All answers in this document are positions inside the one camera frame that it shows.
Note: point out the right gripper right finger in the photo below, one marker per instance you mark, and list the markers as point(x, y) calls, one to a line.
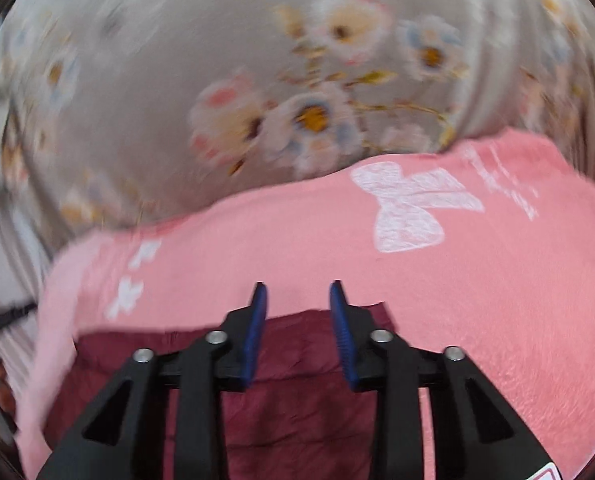
point(476, 433)

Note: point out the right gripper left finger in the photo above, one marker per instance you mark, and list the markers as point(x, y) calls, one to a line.
point(121, 432)

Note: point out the pink bow print blanket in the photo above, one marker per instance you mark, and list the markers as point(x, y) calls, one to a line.
point(490, 246)

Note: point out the grey floral bed sheet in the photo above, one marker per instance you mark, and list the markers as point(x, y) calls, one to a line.
point(118, 112)

